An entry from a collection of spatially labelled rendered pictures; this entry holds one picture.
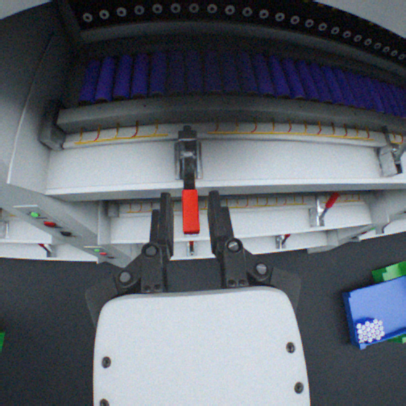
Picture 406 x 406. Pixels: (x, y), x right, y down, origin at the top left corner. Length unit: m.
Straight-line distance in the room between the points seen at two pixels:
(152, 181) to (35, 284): 0.78
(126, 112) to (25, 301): 0.84
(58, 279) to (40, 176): 0.64
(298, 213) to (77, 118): 0.41
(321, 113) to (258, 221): 0.23
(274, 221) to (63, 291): 0.73
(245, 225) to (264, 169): 0.19
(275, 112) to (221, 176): 0.09
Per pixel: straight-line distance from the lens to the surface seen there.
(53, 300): 0.85
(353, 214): 0.53
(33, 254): 0.76
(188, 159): 0.17
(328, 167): 0.25
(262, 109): 0.21
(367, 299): 0.92
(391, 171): 0.31
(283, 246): 0.61
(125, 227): 0.39
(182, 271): 0.68
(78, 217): 0.30
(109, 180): 0.21
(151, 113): 0.20
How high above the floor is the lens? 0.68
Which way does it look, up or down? 63 degrees down
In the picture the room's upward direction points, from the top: 6 degrees clockwise
